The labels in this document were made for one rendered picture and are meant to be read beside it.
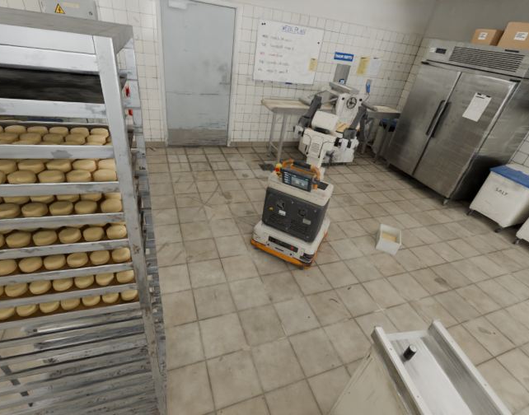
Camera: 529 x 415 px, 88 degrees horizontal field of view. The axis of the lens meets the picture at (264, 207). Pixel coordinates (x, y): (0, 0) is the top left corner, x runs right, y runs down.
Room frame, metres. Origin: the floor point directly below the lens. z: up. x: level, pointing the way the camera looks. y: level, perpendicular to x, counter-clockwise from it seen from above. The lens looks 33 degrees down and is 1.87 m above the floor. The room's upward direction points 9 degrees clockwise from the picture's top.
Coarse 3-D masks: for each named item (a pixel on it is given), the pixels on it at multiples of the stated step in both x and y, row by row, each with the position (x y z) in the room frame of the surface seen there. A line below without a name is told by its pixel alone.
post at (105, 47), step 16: (96, 48) 0.53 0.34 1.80; (112, 48) 0.54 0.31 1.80; (112, 64) 0.54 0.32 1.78; (112, 80) 0.54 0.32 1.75; (112, 96) 0.53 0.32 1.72; (112, 112) 0.53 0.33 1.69; (112, 128) 0.53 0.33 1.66; (112, 144) 0.53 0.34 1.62; (128, 144) 0.55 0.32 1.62; (128, 160) 0.54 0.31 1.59; (128, 176) 0.54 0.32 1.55; (128, 192) 0.53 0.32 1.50; (128, 208) 0.53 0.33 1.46; (128, 224) 0.53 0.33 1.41; (144, 256) 0.56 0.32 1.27; (144, 272) 0.54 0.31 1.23; (144, 288) 0.54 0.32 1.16; (144, 304) 0.53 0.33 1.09; (144, 320) 0.53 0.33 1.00; (160, 368) 0.56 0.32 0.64; (160, 384) 0.54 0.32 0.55; (160, 400) 0.53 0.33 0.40
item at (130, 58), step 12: (132, 60) 0.95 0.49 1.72; (132, 84) 0.95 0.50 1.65; (132, 96) 0.95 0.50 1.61; (144, 144) 0.96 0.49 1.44; (144, 168) 0.95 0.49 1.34; (144, 180) 0.95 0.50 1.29; (144, 204) 0.95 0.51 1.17; (156, 252) 0.96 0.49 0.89; (156, 264) 0.95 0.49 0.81; (156, 276) 0.95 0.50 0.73; (156, 288) 0.95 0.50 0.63; (156, 300) 0.95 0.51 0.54
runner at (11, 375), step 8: (112, 352) 0.53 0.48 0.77; (120, 352) 0.52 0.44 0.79; (128, 352) 0.53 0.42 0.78; (136, 352) 0.54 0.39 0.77; (72, 360) 0.48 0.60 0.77; (80, 360) 0.47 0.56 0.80; (88, 360) 0.48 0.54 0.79; (96, 360) 0.49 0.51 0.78; (104, 360) 0.50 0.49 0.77; (32, 368) 0.43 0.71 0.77; (40, 368) 0.43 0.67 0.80; (48, 368) 0.43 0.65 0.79; (56, 368) 0.44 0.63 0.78; (64, 368) 0.45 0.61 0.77; (0, 376) 0.38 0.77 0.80; (8, 376) 0.39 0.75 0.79; (16, 376) 0.40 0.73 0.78; (24, 376) 0.40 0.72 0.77
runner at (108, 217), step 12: (48, 216) 0.49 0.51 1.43; (60, 216) 0.50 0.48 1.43; (72, 216) 0.51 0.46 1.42; (84, 216) 0.52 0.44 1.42; (96, 216) 0.53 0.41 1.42; (108, 216) 0.54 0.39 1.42; (120, 216) 0.55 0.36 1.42; (0, 228) 0.45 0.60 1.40; (12, 228) 0.46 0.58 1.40; (24, 228) 0.47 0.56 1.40
